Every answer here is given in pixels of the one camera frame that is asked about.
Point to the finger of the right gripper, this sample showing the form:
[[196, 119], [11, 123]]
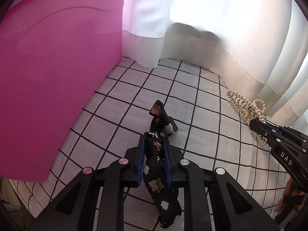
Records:
[[260, 130], [273, 128]]

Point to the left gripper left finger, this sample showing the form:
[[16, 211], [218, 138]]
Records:
[[125, 172]]

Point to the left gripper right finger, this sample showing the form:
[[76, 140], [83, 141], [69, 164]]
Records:
[[183, 173]]

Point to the gold pearl hair claw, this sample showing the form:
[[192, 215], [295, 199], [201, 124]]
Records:
[[252, 111]]

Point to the person's right hand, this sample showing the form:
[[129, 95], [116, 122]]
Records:
[[291, 195]]

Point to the black grid bedsheet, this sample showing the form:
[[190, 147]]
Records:
[[188, 104]]

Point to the white sheer curtain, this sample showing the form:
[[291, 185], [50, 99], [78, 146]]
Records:
[[258, 47]]

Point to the pink plastic basin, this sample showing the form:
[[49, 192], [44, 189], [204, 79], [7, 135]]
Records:
[[54, 55]]

